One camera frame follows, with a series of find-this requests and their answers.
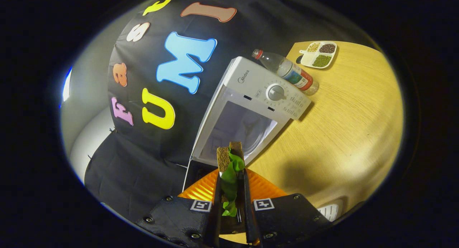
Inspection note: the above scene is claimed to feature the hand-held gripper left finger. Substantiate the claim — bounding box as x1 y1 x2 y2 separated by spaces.
136 168 223 248

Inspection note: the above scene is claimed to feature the clear plastic bottle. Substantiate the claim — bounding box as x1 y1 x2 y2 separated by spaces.
252 49 320 96

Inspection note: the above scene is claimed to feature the brown bread lettuce sandwich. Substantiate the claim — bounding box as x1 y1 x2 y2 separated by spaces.
216 141 246 234

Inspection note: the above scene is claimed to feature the white microwave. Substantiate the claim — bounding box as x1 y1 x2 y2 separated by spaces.
182 56 312 191

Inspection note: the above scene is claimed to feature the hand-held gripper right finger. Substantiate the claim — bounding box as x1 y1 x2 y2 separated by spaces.
243 168 332 247

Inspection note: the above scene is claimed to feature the white divided dish of beans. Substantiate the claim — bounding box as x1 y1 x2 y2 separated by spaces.
299 41 337 69

